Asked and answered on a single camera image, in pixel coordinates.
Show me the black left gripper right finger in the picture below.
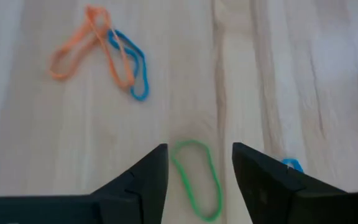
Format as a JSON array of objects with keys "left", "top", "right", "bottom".
[{"left": 231, "top": 142, "right": 349, "bottom": 224}]

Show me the green rubber band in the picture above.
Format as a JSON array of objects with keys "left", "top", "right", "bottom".
[{"left": 170, "top": 139, "right": 224, "bottom": 223}]

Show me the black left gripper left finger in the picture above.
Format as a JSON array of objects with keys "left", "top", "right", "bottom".
[{"left": 90, "top": 143, "right": 169, "bottom": 224}]

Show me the orange rubber band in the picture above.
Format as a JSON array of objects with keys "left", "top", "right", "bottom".
[{"left": 48, "top": 4, "right": 135, "bottom": 90}]

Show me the blue rubber band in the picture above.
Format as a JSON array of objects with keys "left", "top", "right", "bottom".
[
  {"left": 280, "top": 157, "right": 305, "bottom": 174},
  {"left": 106, "top": 29, "right": 150, "bottom": 102}
]

